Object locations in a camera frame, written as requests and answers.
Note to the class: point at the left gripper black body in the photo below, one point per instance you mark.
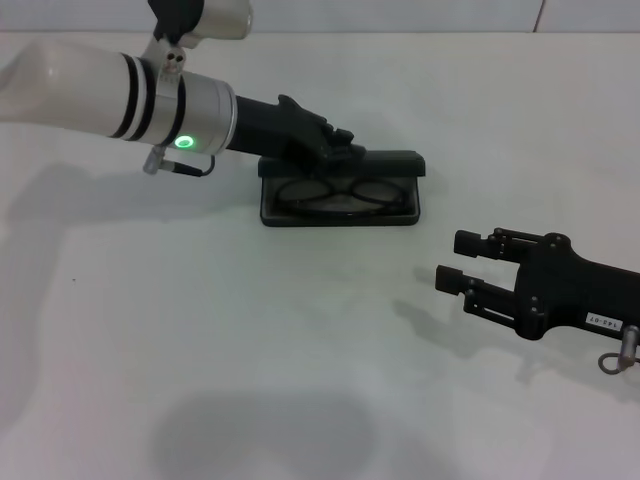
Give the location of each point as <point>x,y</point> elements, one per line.
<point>270,130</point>

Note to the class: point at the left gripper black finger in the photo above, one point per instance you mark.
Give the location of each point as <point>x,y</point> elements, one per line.
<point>341,136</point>
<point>345,157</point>

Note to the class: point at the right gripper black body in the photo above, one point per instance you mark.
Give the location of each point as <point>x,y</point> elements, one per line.
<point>575,295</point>

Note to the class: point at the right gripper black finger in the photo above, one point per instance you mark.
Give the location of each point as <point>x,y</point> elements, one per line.
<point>467,243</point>
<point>449,280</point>

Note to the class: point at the black glasses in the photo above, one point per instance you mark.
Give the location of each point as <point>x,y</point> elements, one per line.
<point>320,192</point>

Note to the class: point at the black glasses case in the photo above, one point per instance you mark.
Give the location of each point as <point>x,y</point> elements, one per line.
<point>390,161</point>

